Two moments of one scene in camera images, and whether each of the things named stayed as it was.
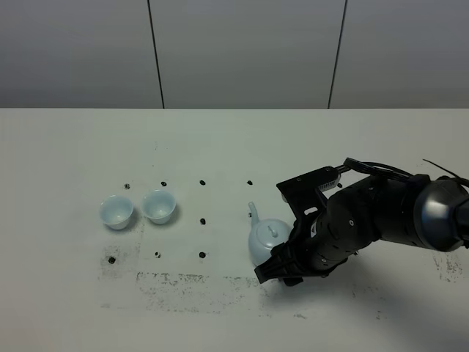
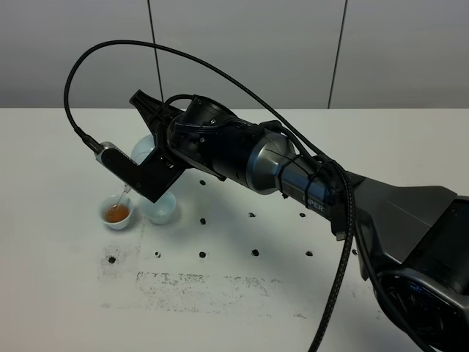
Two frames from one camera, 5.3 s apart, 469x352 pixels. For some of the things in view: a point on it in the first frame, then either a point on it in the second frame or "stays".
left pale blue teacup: (115, 211) stays
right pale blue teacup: (158, 205) stays
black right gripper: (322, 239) -> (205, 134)
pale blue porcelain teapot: (265, 235) -> (141, 148)
